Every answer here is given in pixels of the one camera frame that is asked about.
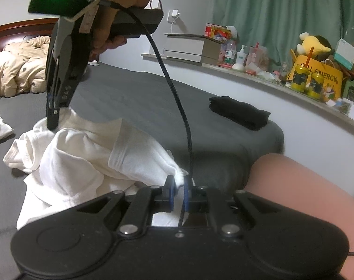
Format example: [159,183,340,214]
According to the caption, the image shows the teal and white box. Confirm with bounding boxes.
[333,38,354,70]

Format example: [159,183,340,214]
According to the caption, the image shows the pink packet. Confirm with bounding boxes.
[247,43,269,72]

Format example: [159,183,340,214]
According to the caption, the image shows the clear water bottle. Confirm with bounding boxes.
[223,39,236,66]

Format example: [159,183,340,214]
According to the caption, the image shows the dark wooden headboard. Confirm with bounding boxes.
[0,17,59,40]

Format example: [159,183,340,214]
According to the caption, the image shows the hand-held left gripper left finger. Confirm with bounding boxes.
[77,176,175,237]

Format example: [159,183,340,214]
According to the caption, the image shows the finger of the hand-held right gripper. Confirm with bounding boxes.
[46,58,61,131]

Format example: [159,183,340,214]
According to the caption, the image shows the person's right leg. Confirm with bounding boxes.
[242,153,354,280]

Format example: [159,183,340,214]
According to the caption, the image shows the beige duvet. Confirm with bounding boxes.
[0,35,53,98]

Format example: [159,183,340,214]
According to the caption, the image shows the red snack box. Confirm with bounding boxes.
[205,23,238,40]

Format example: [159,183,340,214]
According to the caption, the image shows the white t-shirt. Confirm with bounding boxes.
[3,108,195,231]

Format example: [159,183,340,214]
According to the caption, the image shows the grey window sill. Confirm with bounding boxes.
[141,53,354,137]

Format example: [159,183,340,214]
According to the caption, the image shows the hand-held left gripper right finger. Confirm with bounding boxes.
[183,176,282,238]

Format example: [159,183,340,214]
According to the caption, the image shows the white pump bottle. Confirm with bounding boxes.
[234,45,249,70]

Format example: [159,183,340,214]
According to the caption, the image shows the yellow plush toy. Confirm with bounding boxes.
[296,32,332,58]

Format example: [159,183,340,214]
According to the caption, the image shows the green curtain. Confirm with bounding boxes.
[212,0,354,75]

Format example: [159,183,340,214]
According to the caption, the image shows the black folded garment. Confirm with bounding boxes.
[209,96,271,131]

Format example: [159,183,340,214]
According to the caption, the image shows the yellow paper bag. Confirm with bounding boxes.
[288,54,344,100]

